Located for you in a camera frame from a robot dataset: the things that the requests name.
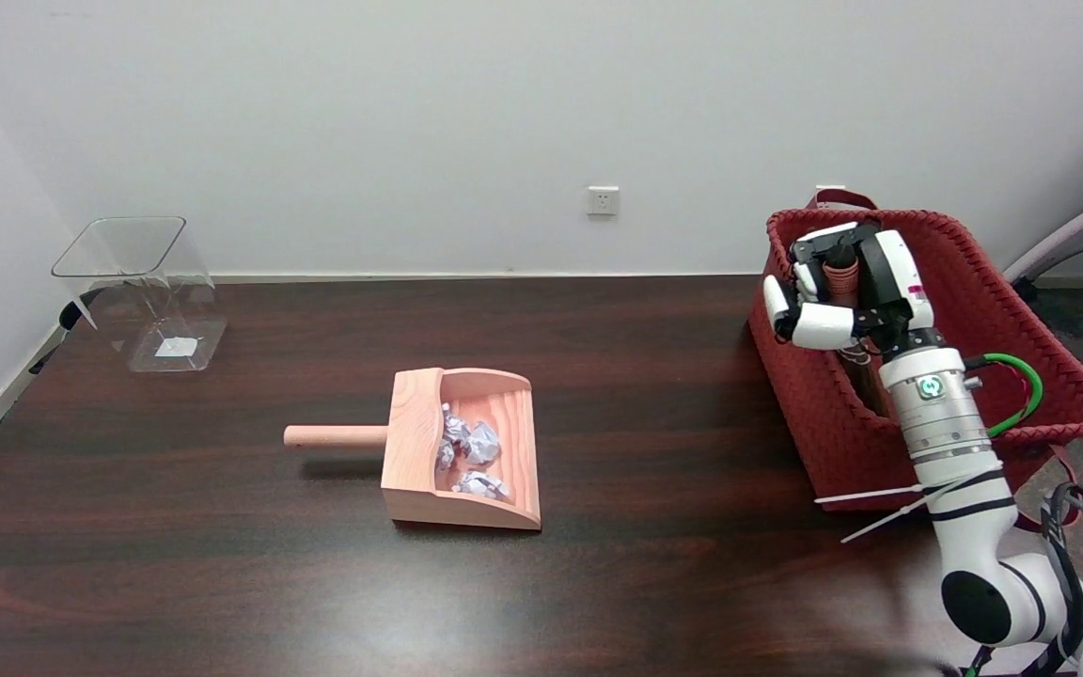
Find small broom with pink-wrapped handle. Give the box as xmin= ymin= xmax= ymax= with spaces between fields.
xmin=824 ymin=242 xmax=889 ymax=416

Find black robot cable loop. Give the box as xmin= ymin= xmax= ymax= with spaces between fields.
xmin=963 ymin=480 xmax=1083 ymax=677

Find clear plastic bin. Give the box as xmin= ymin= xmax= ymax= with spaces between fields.
xmin=51 ymin=216 xmax=230 ymax=374

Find white zip ties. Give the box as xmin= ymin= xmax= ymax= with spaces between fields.
xmin=813 ymin=460 xmax=1005 ymax=545

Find grey tube with black ends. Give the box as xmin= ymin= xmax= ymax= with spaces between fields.
xmin=1010 ymin=225 xmax=1083 ymax=303

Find white curved tube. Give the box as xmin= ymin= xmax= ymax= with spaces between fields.
xmin=1000 ymin=180 xmax=1083 ymax=284

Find green robot cable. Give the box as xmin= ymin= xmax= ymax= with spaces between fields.
xmin=968 ymin=352 xmax=1046 ymax=439

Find black stand foot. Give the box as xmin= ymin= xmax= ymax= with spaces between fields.
xmin=28 ymin=300 xmax=97 ymax=375

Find wooden dustpan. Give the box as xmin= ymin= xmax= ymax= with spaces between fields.
xmin=283 ymin=367 xmax=542 ymax=532

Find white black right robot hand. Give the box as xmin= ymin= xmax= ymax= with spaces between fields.
xmin=762 ymin=221 xmax=944 ymax=365

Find red-brown woven storage basket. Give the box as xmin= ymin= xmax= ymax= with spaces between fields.
xmin=748 ymin=189 xmax=1083 ymax=533

